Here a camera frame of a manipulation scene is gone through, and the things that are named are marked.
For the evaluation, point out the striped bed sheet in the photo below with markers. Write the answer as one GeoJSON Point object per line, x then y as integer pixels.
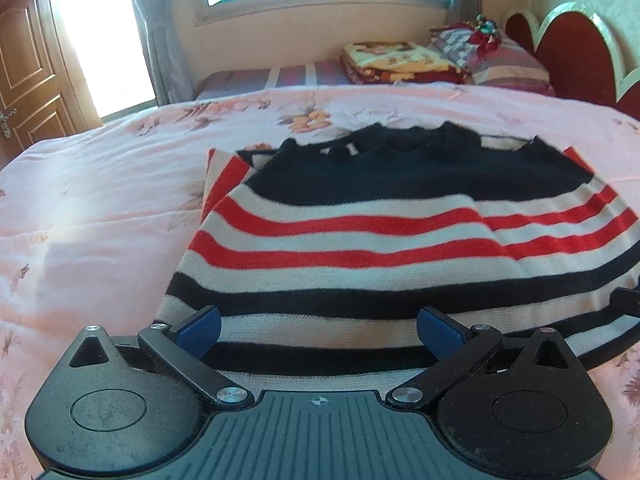
{"type": "Point", "coordinates": [260, 80]}

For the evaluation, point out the striped pillow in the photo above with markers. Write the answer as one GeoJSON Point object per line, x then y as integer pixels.
{"type": "Point", "coordinates": [510, 67]}

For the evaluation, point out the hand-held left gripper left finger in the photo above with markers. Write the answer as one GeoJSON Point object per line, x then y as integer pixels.
{"type": "Point", "coordinates": [200, 332]}

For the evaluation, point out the striped knit sweater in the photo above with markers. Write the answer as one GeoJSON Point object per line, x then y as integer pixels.
{"type": "Point", "coordinates": [375, 220]}

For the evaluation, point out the dark toy bundle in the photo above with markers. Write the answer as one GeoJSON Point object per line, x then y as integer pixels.
{"type": "Point", "coordinates": [486, 30]}

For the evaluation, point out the red heart-shaped headboard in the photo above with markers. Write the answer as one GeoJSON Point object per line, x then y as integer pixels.
{"type": "Point", "coordinates": [575, 50]}

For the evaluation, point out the folded yellow printed blanket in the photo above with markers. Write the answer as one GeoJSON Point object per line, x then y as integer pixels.
{"type": "Point", "coordinates": [400, 60]}

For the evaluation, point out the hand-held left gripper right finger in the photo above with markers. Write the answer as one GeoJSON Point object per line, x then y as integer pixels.
{"type": "Point", "coordinates": [437, 330]}

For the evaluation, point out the brown wooden door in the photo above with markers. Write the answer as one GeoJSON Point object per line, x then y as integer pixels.
{"type": "Point", "coordinates": [35, 70]}

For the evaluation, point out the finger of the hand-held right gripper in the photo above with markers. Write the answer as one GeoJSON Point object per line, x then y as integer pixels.
{"type": "Point", "coordinates": [627, 301]}

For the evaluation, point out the pink floral blanket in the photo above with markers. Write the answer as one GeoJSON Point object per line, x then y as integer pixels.
{"type": "Point", "coordinates": [100, 210]}

